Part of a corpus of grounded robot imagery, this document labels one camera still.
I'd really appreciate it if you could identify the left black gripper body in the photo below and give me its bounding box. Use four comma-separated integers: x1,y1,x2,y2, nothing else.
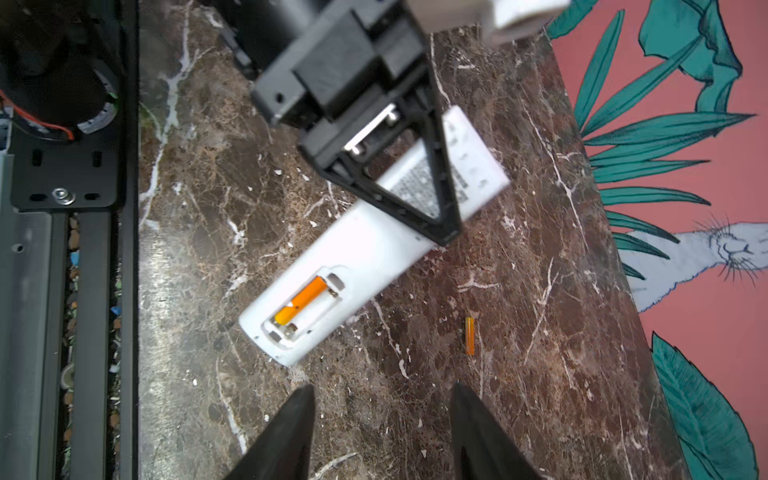
209,1,432,156

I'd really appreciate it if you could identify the black mounting rail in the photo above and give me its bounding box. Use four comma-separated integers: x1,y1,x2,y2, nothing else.
1,1,140,479

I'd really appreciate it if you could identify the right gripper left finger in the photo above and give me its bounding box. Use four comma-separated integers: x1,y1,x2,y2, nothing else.
224,384,316,480

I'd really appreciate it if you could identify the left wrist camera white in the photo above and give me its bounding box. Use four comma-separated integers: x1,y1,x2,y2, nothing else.
407,0,571,46

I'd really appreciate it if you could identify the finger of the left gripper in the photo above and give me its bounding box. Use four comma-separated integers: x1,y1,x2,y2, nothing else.
299,128,452,246
407,65,462,240

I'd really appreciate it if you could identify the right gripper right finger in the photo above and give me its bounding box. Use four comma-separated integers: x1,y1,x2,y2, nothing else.
449,382,541,479

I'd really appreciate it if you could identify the orange battery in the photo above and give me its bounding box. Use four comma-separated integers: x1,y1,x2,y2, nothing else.
464,317,476,356
274,276,328,326

